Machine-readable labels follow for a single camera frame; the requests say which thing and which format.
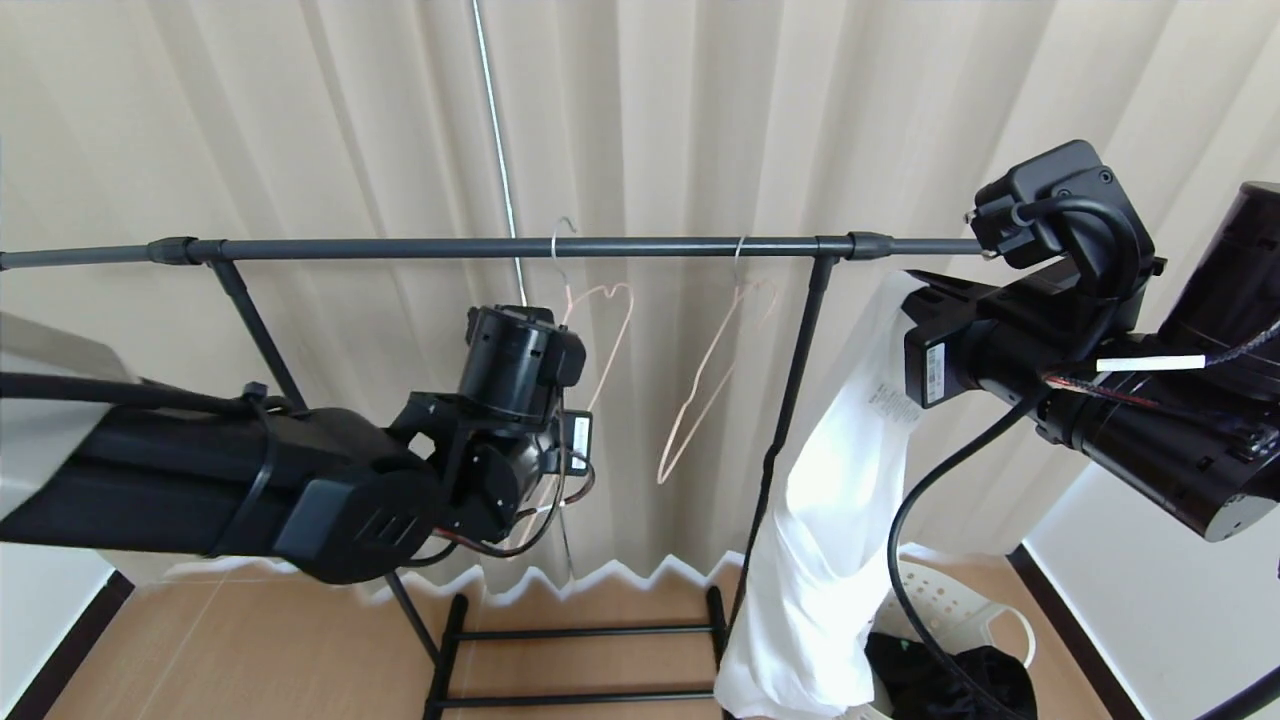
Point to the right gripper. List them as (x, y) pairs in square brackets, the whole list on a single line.
[(1000, 340)]

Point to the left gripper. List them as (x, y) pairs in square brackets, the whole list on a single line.
[(565, 445)]

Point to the pink clothes hanger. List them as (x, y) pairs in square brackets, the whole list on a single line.
[(741, 265), (556, 255)]

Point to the white garment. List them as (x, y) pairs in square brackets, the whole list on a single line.
[(830, 520)]

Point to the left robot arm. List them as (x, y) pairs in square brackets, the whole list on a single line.
[(200, 480)]

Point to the black clothes rack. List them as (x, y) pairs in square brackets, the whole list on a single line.
[(400, 247)]

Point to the white laundry basket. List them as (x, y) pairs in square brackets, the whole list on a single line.
[(985, 610)]

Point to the black garment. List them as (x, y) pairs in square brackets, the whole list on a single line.
[(990, 685)]

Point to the beige curtain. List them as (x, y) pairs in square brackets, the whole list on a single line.
[(300, 100)]

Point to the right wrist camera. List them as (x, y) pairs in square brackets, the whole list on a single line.
[(1060, 200)]

